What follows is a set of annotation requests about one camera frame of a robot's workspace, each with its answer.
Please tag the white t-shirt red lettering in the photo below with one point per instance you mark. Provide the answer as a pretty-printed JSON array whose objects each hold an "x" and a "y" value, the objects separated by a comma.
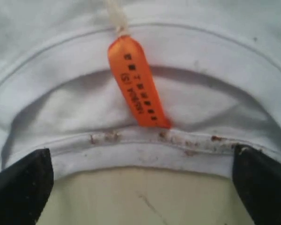
[{"x": 216, "y": 65}]

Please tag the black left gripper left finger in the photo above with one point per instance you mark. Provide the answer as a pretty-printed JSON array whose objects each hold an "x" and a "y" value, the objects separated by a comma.
[{"x": 25, "y": 187}]

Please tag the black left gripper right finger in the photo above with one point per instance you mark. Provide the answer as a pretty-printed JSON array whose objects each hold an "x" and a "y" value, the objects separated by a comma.
[{"x": 257, "y": 179}]

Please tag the orange neck label tag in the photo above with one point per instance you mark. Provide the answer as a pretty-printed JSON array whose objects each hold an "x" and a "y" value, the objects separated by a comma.
[{"x": 132, "y": 73}]

